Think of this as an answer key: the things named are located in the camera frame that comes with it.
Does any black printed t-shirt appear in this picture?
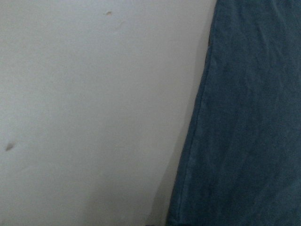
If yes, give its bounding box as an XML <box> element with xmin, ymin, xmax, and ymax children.
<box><xmin>166</xmin><ymin>0</ymin><xmax>301</xmax><ymax>226</ymax></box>

